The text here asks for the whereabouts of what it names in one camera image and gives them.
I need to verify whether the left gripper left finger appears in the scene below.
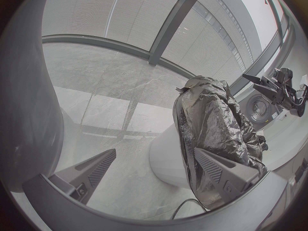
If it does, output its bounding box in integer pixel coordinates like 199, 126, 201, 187
49, 149, 117, 205

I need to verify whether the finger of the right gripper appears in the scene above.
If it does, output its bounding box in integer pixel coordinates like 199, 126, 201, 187
253, 84, 277, 104
243, 74, 265, 86

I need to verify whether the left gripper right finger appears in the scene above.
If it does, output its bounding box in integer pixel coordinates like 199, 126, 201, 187
194, 147, 262, 205

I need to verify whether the black plastic bag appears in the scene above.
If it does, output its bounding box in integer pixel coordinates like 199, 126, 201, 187
173, 76, 269, 210

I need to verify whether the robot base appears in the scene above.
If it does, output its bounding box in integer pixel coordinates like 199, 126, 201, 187
272, 151, 308, 216

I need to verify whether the white trash bin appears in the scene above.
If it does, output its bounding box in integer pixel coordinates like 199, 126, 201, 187
149, 124, 193, 189

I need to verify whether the grey washing machine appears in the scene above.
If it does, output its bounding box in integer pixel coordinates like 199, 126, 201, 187
247, 94, 282, 132

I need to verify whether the window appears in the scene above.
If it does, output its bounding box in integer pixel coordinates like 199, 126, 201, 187
41, 0, 296, 100

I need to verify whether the black cable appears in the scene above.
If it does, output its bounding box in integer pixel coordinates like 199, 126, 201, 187
172, 199, 207, 219

